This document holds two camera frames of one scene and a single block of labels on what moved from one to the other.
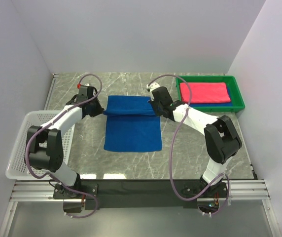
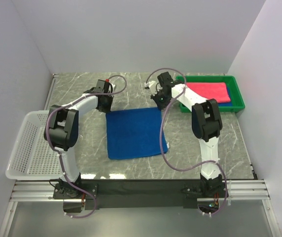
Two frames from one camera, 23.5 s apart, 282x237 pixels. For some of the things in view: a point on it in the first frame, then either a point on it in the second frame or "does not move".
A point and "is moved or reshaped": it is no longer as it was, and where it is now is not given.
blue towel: x=132 y=124 is moved or reshaped
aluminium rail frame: x=243 y=190 does not move
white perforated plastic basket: x=17 y=167 does not move
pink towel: x=202 y=92 does not move
